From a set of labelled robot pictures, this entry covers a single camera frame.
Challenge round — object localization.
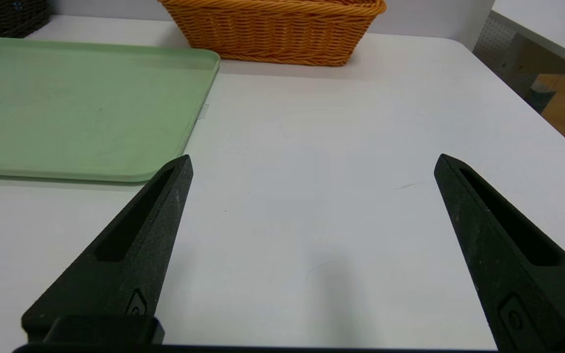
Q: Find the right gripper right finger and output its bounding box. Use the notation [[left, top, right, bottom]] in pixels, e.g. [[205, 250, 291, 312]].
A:
[[433, 153, 565, 351]]

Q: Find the orange wicker basket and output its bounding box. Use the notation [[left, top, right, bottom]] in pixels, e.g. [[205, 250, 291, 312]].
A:
[[157, 0, 387, 67]]

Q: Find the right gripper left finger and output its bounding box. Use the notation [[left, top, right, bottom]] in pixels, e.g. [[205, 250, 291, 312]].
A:
[[20, 154, 194, 346]]

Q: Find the grey perforated table panel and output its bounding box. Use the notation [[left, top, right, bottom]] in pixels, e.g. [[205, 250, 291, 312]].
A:
[[473, 14, 540, 101]]

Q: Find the light green plastic tray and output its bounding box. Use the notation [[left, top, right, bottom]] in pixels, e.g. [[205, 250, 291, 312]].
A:
[[0, 35, 221, 183]]

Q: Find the dark brown wicker basket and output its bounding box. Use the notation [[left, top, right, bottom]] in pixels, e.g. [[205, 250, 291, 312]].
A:
[[0, 0, 51, 39]]

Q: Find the white side table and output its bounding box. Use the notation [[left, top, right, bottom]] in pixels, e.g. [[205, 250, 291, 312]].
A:
[[490, 0, 565, 70]]

